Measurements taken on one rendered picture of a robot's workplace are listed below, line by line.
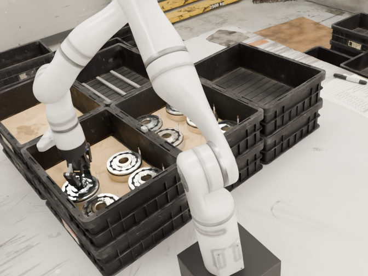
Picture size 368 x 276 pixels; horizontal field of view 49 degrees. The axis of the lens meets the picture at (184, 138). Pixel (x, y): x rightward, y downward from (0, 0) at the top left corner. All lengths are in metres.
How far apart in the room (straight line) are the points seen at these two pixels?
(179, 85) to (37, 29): 3.78
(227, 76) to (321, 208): 0.64
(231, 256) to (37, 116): 0.95
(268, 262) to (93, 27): 0.65
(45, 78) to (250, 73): 0.89
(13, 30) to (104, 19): 3.53
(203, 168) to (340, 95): 1.07
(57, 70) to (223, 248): 0.53
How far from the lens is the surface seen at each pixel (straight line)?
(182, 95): 0.77
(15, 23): 4.43
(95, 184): 1.14
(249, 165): 1.27
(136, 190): 0.98
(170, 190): 1.07
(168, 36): 0.80
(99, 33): 0.93
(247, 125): 1.16
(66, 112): 1.01
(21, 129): 1.55
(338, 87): 1.77
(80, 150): 1.07
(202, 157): 0.74
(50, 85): 0.96
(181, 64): 0.78
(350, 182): 1.33
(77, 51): 0.93
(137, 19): 0.82
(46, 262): 1.23
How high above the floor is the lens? 1.59
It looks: 37 degrees down
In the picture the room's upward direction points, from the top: 8 degrees counter-clockwise
